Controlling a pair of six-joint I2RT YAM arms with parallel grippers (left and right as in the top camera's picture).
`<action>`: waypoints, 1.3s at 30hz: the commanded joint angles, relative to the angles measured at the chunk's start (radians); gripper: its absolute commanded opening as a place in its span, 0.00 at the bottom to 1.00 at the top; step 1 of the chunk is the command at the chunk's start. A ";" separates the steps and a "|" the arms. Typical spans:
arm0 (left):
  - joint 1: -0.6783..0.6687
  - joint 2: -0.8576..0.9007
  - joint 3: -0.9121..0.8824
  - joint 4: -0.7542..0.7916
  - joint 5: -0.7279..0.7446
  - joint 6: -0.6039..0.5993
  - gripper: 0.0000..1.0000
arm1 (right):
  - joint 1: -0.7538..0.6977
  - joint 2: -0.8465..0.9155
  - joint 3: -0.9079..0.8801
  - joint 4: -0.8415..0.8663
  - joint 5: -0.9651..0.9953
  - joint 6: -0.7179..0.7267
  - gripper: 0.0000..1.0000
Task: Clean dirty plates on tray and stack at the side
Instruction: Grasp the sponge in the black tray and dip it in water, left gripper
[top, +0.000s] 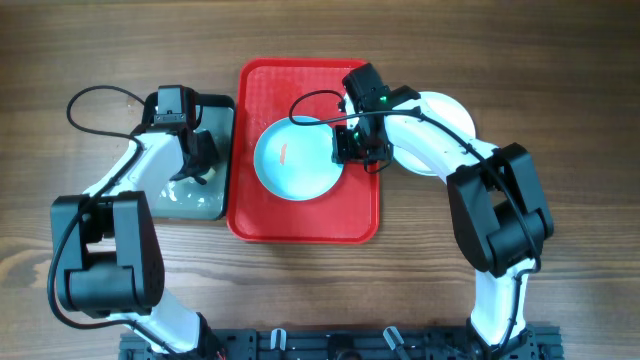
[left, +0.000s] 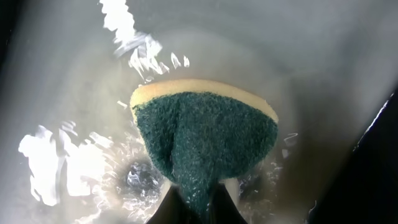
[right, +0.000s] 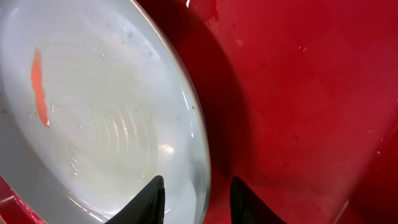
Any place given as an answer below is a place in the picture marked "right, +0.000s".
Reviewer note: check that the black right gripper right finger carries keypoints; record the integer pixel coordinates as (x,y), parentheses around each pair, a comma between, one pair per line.
(247,208)

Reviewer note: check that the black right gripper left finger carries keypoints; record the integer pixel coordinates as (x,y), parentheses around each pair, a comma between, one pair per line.
(147,207)

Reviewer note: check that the light blue plate with stain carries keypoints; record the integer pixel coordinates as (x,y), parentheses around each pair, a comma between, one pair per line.
(94,104)

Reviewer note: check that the red plastic tray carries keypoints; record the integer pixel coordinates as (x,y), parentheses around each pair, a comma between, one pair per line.
(298,99)

